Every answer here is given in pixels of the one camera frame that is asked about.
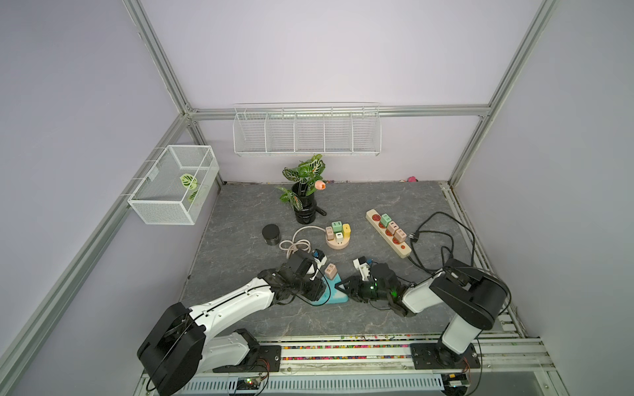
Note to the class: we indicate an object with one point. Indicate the black plant pot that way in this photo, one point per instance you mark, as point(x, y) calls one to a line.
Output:
point(306, 208)

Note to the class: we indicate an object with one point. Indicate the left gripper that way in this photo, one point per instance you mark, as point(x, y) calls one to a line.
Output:
point(314, 290)

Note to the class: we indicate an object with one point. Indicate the green charger on round socket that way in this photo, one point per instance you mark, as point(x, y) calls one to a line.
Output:
point(337, 227)

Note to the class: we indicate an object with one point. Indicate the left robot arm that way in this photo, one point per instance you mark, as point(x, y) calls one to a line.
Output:
point(189, 340)

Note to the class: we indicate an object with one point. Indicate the pink charger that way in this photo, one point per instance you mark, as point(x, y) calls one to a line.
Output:
point(331, 271)
point(330, 234)
point(399, 236)
point(392, 228)

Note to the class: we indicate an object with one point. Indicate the wide white wire basket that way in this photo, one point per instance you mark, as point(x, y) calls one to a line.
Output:
point(335, 128)

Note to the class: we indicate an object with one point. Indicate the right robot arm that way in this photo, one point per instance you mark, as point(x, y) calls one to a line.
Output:
point(475, 297)

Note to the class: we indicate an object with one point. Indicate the teal triangular power socket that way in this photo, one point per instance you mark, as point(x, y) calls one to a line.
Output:
point(337, 292)

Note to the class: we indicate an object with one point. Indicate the cream power strip red outlets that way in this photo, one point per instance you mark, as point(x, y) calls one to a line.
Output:
point(402, 250)

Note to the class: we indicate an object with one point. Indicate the black cylinder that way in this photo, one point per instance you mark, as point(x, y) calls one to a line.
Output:
point(271, 234)

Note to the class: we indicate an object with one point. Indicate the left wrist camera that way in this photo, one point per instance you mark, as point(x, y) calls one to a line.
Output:
point(319, 260)

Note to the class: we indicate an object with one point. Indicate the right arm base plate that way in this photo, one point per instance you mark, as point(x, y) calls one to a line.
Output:
point(428, 356)

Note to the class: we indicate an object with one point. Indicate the green leaf in small basket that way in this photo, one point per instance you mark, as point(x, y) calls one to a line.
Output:
point(189, 182)

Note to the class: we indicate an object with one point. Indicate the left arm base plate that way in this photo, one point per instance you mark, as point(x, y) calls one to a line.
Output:
point(266, 358)

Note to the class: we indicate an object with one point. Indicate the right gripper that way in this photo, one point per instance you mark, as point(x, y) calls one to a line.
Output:
point(352, 289)

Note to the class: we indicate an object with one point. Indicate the artificial green leaf plant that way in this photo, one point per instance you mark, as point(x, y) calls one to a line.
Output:
point(307, 179)

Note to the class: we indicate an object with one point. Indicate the small white wire basket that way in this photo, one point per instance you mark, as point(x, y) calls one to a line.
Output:
point(160, 198)

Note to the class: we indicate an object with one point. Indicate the green charger on strip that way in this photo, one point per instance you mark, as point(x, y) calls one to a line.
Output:
point(385, 220)

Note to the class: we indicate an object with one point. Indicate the aluminium rail frame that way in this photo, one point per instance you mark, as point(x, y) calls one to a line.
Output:
point(383, 364)

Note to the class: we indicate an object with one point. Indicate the round pink power socket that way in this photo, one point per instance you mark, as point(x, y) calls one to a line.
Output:
point(334, 245)

